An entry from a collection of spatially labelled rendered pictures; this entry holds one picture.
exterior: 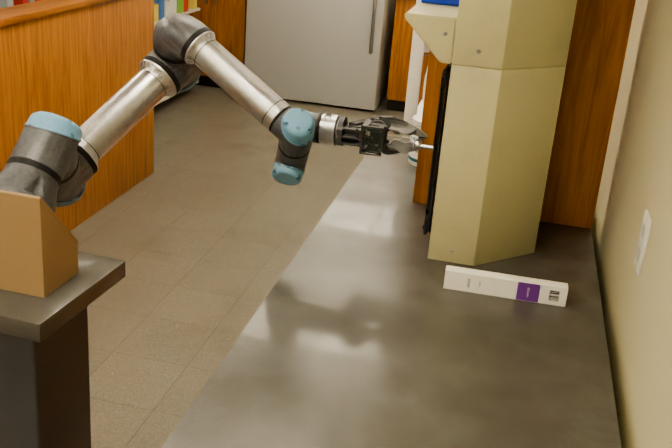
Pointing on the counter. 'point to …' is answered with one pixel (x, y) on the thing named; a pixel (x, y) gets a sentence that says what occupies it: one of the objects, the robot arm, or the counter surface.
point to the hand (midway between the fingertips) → (421, 139)
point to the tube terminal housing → (503, 98)
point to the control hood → (435, 27)
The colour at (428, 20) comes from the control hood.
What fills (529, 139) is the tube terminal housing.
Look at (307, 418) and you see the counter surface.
